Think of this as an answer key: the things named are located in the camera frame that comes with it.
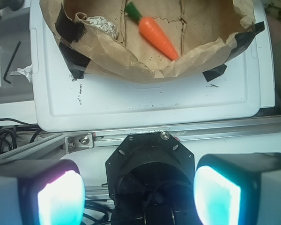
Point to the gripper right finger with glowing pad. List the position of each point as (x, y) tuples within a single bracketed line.
[(238, 189)]

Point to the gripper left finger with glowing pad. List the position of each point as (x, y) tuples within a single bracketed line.
[(41, 192)]

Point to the white paper ball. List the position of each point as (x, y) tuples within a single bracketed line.
[(104, 25)]

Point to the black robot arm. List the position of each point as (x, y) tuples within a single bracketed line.
[(152, 180)]

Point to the small crumpled white paper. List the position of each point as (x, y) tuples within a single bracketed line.
[(27, 72)]

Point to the black allen key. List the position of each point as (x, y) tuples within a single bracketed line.
[(10, 62)]

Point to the grey plastic bin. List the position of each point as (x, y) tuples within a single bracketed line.
[(15, 27)]

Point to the brown paper bag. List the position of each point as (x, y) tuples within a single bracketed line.
[(205, 33)]

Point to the orange toy carrot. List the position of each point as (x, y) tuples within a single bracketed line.
[(152, 32)]

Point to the aluminium extrusion rail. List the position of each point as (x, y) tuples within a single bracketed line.
[(256, 134)]

